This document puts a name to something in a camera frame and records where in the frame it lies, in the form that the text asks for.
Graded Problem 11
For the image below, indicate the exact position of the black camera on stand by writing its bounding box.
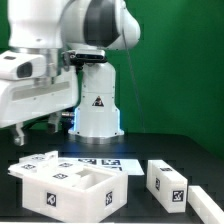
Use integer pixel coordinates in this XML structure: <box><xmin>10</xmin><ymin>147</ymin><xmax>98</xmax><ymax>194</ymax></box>
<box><xmin>61</xmin><ymin>50</ymin><xmax>107</xmax><ymax>72</ymax></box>

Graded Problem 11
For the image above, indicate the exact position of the white cabinet box body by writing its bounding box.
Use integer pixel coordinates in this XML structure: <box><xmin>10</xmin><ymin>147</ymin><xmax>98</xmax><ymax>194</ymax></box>
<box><xmin>22</xmin><ymin>165</ymin><xmax>128</xmax><ymax>223</ymax></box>

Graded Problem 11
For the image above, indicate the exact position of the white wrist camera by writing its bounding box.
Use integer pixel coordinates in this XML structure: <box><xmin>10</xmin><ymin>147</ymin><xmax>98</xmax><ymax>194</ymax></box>
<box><xmin>0</xmin><ymin>51</ymin><xmax>46</xmax><ymax>80</ymax></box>

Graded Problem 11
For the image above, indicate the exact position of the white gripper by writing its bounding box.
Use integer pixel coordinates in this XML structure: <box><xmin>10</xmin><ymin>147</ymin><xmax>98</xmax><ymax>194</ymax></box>
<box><xmin>0</xmin><ymin>70</ymin><xmax>78</xmax><ymax>146</ymax></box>

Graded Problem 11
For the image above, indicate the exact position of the white cabinet block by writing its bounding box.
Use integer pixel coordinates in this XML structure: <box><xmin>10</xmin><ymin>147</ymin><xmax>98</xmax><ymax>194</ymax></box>
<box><xmin>146</xmin><ymin>160</ymin><xmax>188</xmax><ymax>213</ymax></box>

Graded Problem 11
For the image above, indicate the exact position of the white cabinet door panel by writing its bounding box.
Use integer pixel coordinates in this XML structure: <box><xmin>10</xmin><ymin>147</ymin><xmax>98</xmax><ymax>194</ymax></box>
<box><xmin>49</xmin><ymin>159</ymin><xmax>111</xmax><ymax>188</ymax></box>

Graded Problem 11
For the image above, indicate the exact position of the white marker sheet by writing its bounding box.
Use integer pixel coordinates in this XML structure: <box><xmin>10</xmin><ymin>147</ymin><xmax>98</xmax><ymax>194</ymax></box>
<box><xmin>68</xmin><ymin>158</ymin><xmax>144</xmax><ymax>176</ymax></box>

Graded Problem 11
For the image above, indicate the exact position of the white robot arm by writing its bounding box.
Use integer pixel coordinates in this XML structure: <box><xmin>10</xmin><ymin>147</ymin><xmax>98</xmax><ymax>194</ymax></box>
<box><xmin>0</xmin><ymin>0</ymin><xmax>141</xmax><ymax>145</ymax></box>

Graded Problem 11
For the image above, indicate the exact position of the white bar piece right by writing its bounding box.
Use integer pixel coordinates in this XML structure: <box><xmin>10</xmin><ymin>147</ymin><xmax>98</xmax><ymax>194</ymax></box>
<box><xmin>188</xmin><ymin>186</ymin><xmax>224</xmax><ymax>224</ymax></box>

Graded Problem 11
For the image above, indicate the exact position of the white door panel front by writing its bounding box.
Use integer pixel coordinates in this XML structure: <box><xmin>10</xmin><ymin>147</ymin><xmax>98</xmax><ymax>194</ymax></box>
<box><xmin>7</xmin><ymin>150</ymin><xmax>68</xmax><ymax>181</ymax></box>

